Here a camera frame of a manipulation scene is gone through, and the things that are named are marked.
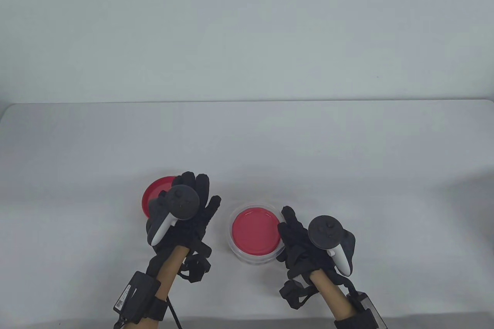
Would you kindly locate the person's left hand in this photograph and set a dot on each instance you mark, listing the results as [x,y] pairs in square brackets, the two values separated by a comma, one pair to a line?
[193,232]

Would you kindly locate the person's right forearm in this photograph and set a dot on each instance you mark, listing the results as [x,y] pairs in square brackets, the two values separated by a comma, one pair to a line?
[334,298]

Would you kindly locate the black and white controller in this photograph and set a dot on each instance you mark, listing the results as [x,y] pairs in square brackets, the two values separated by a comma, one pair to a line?
[181,201]
[326,232]

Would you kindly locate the medium red container lid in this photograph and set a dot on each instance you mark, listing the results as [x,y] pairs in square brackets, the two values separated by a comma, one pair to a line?
[254,230]

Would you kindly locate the plain black forearm box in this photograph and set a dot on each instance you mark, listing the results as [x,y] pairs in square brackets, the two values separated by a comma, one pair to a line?
[368,311]

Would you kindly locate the black box with white label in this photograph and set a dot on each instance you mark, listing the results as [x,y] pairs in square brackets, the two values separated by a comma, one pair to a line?
[135,296]

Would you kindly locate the person's right hand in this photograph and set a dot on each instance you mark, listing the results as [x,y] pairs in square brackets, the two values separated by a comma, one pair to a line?
[297,248]

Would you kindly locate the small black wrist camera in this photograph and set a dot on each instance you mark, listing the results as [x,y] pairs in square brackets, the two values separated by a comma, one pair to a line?
[197,269]
[293,294]

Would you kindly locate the large clear printed food container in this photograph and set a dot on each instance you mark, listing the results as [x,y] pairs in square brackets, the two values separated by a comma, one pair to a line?
[251,259]

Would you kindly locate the large red container lid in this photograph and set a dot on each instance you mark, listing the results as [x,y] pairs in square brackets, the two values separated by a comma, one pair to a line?
[156,190]

